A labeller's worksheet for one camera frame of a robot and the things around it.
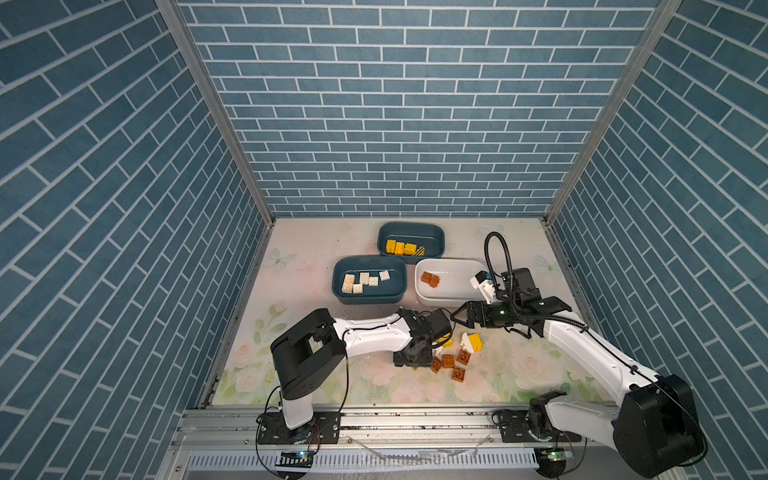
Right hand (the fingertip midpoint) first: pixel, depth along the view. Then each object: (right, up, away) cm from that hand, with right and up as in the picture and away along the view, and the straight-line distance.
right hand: (460, 314), depth 81 cm
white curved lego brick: (+3, -10, +5) cm, 12 cm away
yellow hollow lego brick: (-13, +17, +27) cm, 34 cm away
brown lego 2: (-5, +6, +20) cm, 22 cm away
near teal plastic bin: (-20, +3, +18) cm, 27 cm away
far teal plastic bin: (-5, +23, +32) cm, 40 cm away
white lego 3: (-22, +8, +21) cm, 31 cm away
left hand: (-10, -15, +3) cm, 18 cm away
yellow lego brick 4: (+6, -10, +6) cm, 13 cm away
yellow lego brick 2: (-9, +16, +25) cm, 32 cm away
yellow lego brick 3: (-2, -10, +6) cm, 12 cm away
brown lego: (-7, +8, +21) cm, 23 cm away
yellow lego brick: (-20, +18, +27) cm, 39 cm away
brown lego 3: (+2, -13, +4) cm, 14 cm away
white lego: (-29, +7, +21) cm, 36 cm away
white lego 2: (-31, +4, +18) cm, 36 cm away
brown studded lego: (-3, -14, +2) cm, 14 cm away
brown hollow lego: (-6, -15, +3) cm, 17 cm away
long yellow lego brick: (-17, +18, +28) cm, 37 cm away
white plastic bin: (0, +6, +23) cm, 24 cm away
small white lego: (-26, +6, +21) cm, 33 cm away
